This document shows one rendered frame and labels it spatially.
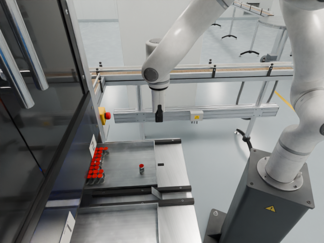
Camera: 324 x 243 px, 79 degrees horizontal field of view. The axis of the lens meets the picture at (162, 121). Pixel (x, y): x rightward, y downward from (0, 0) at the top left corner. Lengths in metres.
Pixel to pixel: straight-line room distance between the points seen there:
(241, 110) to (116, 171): 1.45
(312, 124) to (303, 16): 0.32
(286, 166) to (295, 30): 0.52
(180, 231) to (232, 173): 1.43
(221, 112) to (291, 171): 1.14
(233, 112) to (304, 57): 1.39
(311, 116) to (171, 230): 0.59
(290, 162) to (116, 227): 0.71
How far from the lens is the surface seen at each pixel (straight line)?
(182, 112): 1.90
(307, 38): 0.71
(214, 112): 1.97
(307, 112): 0.79
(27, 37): 0.40
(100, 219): 0.84
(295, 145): 0.89
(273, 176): 1.03
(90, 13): 8.99
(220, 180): 2.06
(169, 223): 0.80
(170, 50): 0.60
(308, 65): 0.73
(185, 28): 0.64
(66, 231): 0.67
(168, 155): 0.99
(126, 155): 1.00
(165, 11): 2.15
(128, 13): 2.15
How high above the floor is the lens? 1.60
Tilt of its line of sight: 37 degrees down
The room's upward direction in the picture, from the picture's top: straight up
